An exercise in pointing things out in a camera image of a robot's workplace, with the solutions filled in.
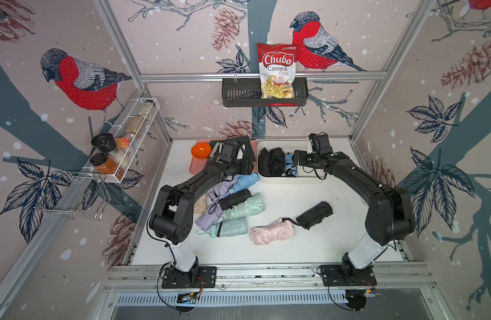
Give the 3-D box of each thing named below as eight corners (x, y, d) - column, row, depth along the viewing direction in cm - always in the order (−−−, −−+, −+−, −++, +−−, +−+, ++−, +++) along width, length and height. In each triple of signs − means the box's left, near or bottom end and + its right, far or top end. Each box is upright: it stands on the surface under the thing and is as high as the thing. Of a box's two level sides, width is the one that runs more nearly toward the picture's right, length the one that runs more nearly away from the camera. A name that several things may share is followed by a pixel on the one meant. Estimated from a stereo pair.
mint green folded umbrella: (232, 229, 87) (231, 226, 83) (225, 216, 91) (223, 212, 87) (266, 208, 93) (267, 204, 89) (258, 196, 97) (258, 192, 93)
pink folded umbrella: (253, 248, 81) (253, 245, 78) (249, 229, 86) (249, 225, 83) (294, 237, 84) (296, 234, 80) (288, 220, 89) (289, 216, 85)
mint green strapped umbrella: (198, 239, 84) (196, 237, 82) (199, 224, 88) (197, 221, 86) (247, 234, 85) (247, 232, 83) (246, 219, 89) (246, 216, 87)
